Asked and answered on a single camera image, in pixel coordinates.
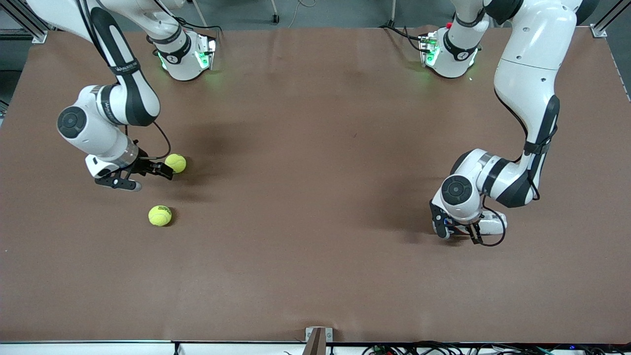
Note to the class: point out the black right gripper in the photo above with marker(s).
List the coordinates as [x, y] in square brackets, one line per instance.
[142, 166]

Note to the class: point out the yellow tennis ball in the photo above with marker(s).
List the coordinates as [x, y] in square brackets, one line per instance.
[159, 216]
[177, 161]

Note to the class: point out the clear tennis ball can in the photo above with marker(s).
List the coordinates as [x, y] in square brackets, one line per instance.
[495, 222]

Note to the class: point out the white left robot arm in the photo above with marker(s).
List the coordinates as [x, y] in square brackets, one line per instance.
[527, 74]

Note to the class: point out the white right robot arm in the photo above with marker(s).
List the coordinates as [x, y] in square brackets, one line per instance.
[93, 135]

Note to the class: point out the silver arm base connector box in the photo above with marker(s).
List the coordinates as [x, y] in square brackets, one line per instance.
[426, 49]
[209, 49]

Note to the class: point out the aluminium frame post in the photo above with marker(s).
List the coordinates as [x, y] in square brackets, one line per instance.
[37, 35]
[599, 32]

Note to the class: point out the grey table edge bracket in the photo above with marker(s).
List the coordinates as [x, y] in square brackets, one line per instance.
[318, 340]

